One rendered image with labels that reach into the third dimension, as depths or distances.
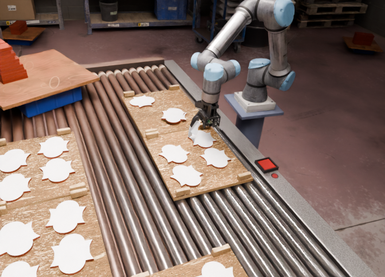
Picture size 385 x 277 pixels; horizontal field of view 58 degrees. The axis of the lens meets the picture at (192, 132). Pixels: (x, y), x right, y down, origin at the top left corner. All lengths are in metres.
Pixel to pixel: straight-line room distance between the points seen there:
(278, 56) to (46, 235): 1.30
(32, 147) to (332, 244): 1.25
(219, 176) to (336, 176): 1.87
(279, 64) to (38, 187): 1.26
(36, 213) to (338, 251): 1.04
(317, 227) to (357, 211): 1.58
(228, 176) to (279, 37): 0.72
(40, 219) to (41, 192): 0.13
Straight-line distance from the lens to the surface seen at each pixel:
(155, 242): 1.21
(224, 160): 1.50
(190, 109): 1.85
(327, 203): 2.89
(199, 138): 1.61
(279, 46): 1.78
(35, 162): 1.56
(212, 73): 1.37
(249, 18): 1.70
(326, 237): 1.36
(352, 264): 1.32
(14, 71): 1.97
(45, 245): 1.24
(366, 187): 3.20
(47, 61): 2.18
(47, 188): 1.42
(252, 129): 2.12
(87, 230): 1.25
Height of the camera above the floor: 1.88
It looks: 34 degrees down
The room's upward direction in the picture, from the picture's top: 5 degrees clockwise
